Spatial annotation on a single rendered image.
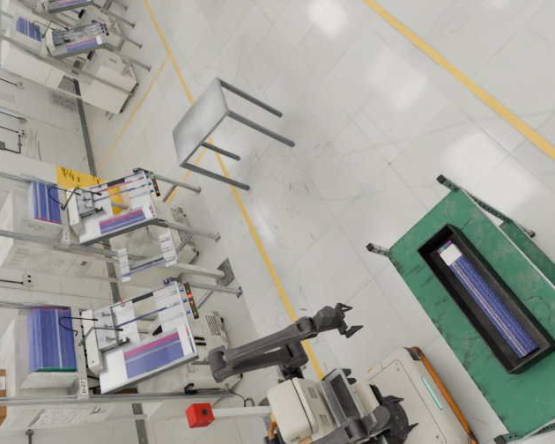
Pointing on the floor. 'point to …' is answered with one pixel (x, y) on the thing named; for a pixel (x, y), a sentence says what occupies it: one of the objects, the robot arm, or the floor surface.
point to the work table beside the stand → (217, 103)
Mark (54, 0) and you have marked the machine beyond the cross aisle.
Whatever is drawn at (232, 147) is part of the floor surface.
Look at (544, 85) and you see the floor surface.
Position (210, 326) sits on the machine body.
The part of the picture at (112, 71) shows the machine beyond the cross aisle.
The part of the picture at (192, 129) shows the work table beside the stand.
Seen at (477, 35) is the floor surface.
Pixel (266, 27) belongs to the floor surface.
